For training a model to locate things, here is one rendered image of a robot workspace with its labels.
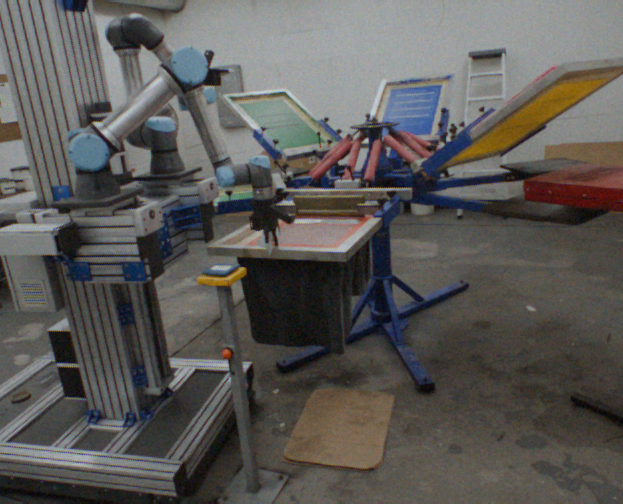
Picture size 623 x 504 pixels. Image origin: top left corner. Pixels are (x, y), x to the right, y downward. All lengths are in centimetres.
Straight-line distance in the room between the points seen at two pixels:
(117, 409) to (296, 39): 537
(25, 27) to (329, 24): 498
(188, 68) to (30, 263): 108
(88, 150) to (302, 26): 541
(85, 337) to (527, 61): 527
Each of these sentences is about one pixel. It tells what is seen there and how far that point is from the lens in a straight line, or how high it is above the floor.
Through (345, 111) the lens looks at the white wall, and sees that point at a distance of 678.
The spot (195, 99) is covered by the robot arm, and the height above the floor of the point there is 155.
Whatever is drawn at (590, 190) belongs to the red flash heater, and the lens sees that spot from 228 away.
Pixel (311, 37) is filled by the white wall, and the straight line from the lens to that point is 693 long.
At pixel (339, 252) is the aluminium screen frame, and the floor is 99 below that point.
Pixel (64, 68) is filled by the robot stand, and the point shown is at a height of 170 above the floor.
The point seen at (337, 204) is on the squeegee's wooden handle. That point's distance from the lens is 248.
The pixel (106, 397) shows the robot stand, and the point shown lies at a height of 34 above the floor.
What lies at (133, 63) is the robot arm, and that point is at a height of 172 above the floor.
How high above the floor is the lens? 156
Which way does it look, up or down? 17 degrees down
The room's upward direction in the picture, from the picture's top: 5 degrees counter-clockwise
